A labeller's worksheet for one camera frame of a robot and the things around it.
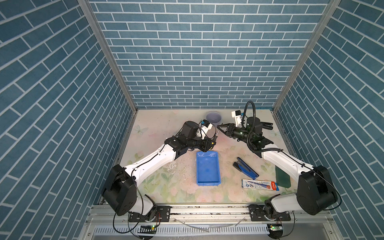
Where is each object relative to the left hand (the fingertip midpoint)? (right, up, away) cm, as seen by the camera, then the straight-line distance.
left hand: (214, 143), depth 77 cm
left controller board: (-32, -42, -5) cm, 53 cm away
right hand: (+1, +9, +1) cm, 9 cm away
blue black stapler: (+19, -17, +15) cm, 30 cm away
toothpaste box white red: (+26, -24, +6) cm, 36 cm away
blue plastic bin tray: (-3, -17, +12) cm, 21 cm away
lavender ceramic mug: (+3, +14, +32) cm, 35 cm away
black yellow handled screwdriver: (0, +1, 0) cm, 1 cm away
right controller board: (+30, -43, -3) cm, 53 cm away
